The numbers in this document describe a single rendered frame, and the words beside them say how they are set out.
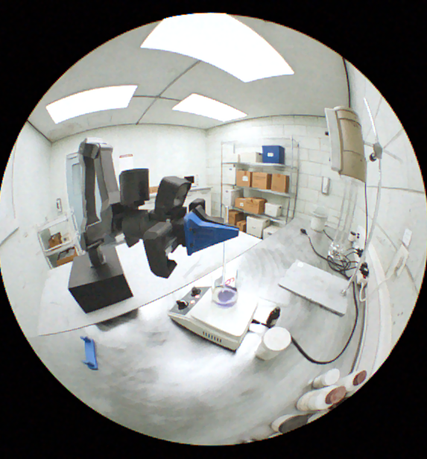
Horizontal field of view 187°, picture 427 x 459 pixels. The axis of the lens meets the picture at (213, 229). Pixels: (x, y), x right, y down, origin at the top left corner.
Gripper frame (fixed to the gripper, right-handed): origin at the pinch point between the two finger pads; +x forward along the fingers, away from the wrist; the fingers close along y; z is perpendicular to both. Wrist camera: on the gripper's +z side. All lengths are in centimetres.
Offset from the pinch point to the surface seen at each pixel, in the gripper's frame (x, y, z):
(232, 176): -18, 264, 0
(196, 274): -10.6, 18.4, -26.1
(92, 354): -26.1, -25.8, -25.1
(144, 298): -22.9, 1.8, -26.1
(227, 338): 3.9, -7.5, -19.7
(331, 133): 29.8, 16.1, 24.7
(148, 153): -186, 236, 58
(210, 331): 0.2, -6.3, -19.7
